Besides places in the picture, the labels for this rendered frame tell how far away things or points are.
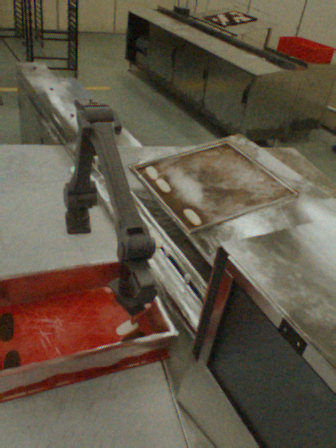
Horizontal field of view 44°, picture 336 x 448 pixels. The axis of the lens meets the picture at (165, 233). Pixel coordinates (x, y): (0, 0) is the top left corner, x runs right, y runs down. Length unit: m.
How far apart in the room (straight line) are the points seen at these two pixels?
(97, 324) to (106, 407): 0.25
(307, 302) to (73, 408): 0.61
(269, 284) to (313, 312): 0.08
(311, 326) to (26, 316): 0.82
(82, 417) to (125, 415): 0.10
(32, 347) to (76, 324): 0.13
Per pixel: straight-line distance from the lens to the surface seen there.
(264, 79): 4.22
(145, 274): 0.97
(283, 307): 0.64
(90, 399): 1.06
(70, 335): 1.17
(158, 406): 1.06
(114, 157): 1.07
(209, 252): 1.40
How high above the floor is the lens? 1.72
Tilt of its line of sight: 35 degrees down
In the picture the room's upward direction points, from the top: 9 degrees clockwise
